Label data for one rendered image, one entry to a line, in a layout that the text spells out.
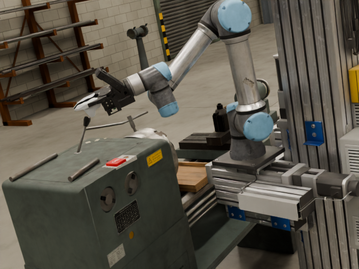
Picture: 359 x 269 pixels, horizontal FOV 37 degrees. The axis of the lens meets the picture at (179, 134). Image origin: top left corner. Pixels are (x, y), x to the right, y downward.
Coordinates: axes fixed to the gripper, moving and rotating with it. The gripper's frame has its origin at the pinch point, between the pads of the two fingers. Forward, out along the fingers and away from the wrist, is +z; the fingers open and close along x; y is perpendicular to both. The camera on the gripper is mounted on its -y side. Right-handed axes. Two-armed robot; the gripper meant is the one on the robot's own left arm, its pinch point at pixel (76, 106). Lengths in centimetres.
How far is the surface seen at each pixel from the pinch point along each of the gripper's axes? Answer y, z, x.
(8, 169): 224, 125, 464
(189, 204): 91, -28, 41
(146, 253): 74, 1, 2
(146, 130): 49, -24, 55
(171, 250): 86, -9, 11
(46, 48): 208, 22, 865
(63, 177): 29.6, 17.3, 11.7
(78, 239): 48, 22, -5
